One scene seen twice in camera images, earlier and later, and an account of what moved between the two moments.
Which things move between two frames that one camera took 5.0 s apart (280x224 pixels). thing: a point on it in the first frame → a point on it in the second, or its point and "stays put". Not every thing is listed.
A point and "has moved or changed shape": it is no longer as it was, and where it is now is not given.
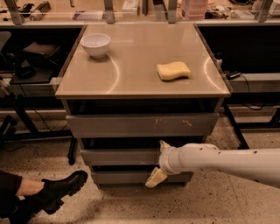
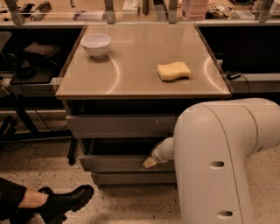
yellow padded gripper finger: x=157 y=177 → x=149 y=163
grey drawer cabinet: x=129 y=87 stays put
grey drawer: x=122 y=156 has moved or changed shape
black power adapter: x=233 y=75 stays put
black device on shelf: x=44 y=55 stays put
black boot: x=52 y=194 → x=60 y=205
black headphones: x=25 y=72 stays put
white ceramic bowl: x=95 y=44 stays put
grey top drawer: x=140 y=125 stays put
